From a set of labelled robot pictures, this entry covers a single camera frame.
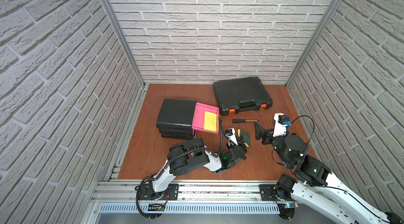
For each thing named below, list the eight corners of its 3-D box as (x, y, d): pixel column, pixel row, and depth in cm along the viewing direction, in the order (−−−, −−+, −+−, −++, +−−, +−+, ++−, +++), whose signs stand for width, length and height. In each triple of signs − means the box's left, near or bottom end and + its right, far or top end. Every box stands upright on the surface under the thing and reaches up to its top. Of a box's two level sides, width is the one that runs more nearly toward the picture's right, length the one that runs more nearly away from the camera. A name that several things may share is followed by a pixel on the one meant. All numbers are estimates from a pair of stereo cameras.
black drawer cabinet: (162, 141, 92) (155, 127, 78) (168, 115, 104) (162, 98, 90) (194, 141, 92) (192, 127, 78) (196, 115, 104) (194, 98, 90)
